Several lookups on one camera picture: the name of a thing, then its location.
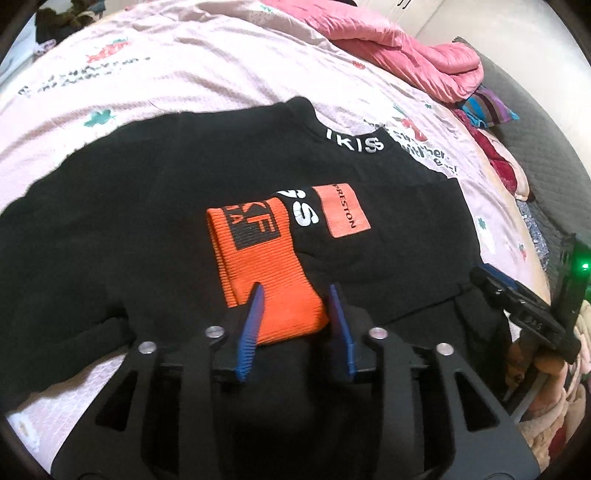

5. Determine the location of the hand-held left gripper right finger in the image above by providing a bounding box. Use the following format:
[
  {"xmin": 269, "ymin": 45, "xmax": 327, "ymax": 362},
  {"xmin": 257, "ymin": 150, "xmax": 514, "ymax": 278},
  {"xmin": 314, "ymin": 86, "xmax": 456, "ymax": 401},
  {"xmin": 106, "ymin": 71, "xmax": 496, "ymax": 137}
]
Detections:
[{"xmin": 328, "ymin": 283, "xmax": 541, "ymax": 480}]

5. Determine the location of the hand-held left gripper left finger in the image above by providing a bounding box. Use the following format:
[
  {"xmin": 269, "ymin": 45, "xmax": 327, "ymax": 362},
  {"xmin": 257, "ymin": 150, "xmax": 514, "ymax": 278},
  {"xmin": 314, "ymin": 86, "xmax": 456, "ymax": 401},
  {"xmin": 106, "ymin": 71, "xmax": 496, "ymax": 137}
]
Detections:
[{"xmin": 50, "ymin": 282, "xmax": 266, "ymax": 480}]

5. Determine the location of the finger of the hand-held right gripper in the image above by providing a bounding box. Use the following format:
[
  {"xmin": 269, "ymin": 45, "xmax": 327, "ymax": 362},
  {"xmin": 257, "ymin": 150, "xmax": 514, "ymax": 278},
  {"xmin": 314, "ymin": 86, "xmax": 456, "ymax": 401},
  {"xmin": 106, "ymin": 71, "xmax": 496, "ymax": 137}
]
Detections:
[{"xmin": 470, "ymin": 264, "xmax": 581, "ymax": 363}]

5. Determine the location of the black sweater with orange cuffs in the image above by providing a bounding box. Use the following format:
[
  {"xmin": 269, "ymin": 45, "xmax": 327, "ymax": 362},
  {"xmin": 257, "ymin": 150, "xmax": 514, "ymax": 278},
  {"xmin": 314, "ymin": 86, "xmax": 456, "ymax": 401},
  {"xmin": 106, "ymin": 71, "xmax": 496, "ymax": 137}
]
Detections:
[{"xmin": 0, "ymin": 96, "xmax": 514, "ymax": 480}]

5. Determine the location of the pile of dark clothes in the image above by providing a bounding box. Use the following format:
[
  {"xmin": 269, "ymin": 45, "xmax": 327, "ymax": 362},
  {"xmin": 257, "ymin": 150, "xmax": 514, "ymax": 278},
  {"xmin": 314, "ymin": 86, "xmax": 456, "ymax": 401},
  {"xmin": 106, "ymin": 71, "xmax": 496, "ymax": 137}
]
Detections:
[{"xmin": 36, "ymin": 4, "xmax": 95, "ymax": 35}]

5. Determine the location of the person's right hand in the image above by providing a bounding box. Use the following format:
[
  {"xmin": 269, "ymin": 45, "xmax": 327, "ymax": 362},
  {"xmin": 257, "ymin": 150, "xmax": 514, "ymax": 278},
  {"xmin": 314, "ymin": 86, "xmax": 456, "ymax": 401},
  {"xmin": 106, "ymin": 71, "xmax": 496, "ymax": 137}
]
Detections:
[{"xmin": 533, "ymin": 353, "xmax": 567, "ymax": 377}]

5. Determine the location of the blue speckled cloth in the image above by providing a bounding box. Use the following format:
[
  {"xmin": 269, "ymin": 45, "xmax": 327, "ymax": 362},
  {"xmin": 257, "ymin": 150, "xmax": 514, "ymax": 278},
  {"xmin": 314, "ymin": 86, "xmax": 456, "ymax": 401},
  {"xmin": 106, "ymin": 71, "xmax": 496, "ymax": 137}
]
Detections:
[{"xmin": 519, "ymin": 196, "xmax": 561, "ymax": 273}]

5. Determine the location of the grey quilted mattress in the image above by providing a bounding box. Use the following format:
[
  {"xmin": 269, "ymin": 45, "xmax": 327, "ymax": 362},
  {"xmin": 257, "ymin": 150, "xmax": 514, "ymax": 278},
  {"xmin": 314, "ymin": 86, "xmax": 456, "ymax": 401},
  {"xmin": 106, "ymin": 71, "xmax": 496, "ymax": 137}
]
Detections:
[{"xmin": 475, "ymin": 51, "xmax": 591, "ymax": 241}]

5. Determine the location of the red cloth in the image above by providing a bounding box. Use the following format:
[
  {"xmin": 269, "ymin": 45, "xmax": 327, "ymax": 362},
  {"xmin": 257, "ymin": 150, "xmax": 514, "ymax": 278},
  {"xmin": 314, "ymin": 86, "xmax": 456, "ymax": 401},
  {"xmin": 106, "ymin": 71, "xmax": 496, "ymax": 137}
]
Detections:
[{"xmin": 455, "ymin": 108, "xmax": 532, "ymax": 199}]

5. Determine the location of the striped purple and teal cloth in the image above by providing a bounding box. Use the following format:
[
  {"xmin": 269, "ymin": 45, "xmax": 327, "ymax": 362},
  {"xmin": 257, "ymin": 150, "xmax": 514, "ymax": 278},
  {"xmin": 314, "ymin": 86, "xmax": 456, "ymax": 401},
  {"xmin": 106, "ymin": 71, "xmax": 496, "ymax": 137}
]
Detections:
[{"xmin": 462, "ymin": 85, "xmax": 520, "ymax": 127}]

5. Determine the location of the pink strawberry printed blanket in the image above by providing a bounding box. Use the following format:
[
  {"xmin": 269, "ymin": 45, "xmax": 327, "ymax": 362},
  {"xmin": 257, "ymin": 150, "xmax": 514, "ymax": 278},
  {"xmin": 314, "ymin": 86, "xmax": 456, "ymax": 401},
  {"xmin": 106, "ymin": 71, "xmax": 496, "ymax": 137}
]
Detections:
[{"xmin": 0, "ymin": 0, "xmax": 552, "ymax": 462}]

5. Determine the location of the pink quilt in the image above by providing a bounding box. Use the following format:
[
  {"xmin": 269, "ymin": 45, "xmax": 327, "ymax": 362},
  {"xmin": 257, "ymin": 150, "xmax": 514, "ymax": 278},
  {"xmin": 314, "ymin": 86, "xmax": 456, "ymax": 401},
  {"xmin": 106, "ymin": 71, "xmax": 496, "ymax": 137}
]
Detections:
[{"xmin": 261, "ymin": 0, "xmax": 483, "ymax": 103}]

